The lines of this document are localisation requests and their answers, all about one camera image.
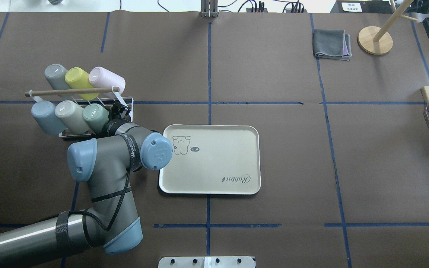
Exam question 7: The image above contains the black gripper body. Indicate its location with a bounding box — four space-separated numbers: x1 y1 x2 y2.
107 103 131 127

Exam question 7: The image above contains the green cup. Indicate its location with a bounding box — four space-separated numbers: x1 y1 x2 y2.
82 103 109 134

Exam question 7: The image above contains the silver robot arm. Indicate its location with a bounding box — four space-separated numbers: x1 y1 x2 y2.
0 118 173 268

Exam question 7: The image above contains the pink cup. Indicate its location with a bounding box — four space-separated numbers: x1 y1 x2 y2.
88 67 126 95

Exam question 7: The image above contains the cream white cup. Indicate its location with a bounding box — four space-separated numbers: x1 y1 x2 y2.
55 100 90 134

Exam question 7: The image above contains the yellow cup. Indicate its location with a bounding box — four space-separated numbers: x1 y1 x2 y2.
64 67 99 101

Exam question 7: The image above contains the grey cup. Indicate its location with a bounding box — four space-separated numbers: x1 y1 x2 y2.
44 63 71 90

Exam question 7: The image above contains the light blue cup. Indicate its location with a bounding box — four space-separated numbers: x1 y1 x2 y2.
31 100 67 135

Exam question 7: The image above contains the cream rabbit serving tray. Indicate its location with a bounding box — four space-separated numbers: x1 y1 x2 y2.
159 124 261 195

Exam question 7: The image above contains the folded grey cloth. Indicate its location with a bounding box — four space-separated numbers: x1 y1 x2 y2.
312 29 352 61

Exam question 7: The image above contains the black box with label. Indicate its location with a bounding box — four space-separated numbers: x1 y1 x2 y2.
331 0 368 13

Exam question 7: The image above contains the wooden mug tree stand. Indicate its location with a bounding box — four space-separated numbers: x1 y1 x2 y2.
357 0 418 55

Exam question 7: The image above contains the white wire cup rack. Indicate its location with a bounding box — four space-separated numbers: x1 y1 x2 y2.
25 86 133 140

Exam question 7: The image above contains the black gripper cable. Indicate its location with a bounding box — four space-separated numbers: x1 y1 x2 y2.
82 134 137 232

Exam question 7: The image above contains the aluminium frame post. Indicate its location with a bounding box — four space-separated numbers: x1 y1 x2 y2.
200 0 219 17

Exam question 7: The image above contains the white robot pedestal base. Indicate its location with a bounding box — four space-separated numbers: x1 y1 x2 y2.
158 256 257 268

